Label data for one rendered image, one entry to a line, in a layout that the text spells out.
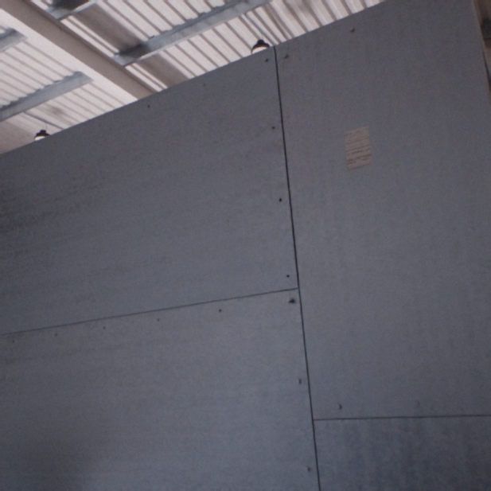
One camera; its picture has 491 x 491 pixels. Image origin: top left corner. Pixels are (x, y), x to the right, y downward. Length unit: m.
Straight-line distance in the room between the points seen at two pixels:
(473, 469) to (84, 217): 1.06
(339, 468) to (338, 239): 0.43
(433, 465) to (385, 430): 0.09
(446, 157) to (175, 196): 0.61
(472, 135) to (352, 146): 0.22
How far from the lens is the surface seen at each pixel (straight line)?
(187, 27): 9.46
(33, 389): 1.58
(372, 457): 1.07
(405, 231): 1.05
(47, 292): 1.56
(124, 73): 10.21
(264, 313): 1.13
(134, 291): 1.34
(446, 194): 1.05
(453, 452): 1.03
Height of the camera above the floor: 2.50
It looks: 13 degrees up
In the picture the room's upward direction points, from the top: 5 degrees counter-clockwise
